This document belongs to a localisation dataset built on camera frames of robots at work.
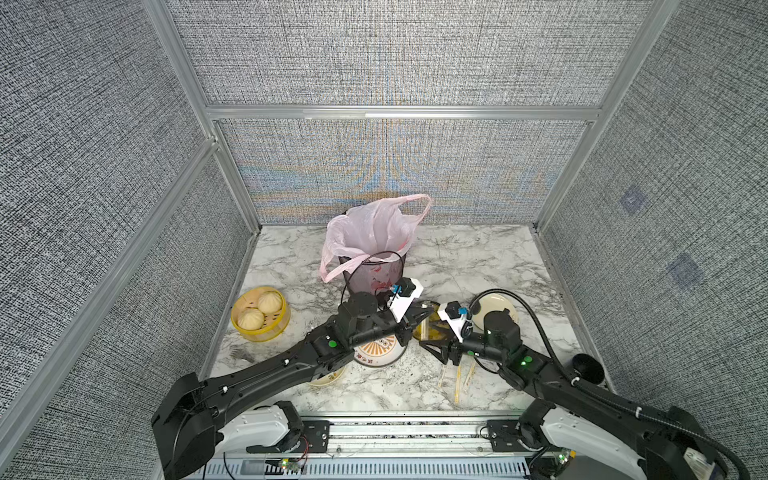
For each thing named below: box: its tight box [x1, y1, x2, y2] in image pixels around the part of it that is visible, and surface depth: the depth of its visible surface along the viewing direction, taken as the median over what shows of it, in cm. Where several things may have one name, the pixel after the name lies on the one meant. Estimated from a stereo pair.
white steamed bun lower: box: [237, 307, 265, 331], surface depth 90 cm
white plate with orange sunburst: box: [353, 334, 406, 367], surface depth 88 cm
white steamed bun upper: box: [258, 292, 282, 314], surface depth 92 cm
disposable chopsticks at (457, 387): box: [454, 365, 462, 405], surface depth 83 cm
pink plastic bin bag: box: [320, 194, 431, 282], surface depth 87 cm
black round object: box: [572, 353, 605, 385], surface depth 80 cm
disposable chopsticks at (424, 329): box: [420, 316, 430, 341], surface depth 74 cm
